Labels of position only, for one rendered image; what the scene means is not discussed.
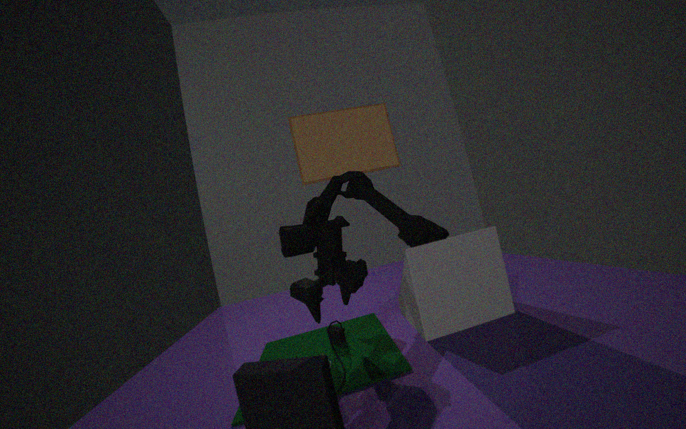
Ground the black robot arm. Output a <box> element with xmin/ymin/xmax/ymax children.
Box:
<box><xmin>279</xmin><ymin>171</ymin><xmax>449</xmax><ymax>293</ymax></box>

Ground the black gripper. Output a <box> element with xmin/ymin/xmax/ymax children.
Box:
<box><xmin>290</xmin><ymin>248</ymin><xmax>351</xmax><ymax>324</ymax></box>

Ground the green flat board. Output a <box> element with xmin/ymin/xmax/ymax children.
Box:
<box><xmin>259</xmin><ymin>313</ymin><xmax>412</xmax><ymax>395</ymax></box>

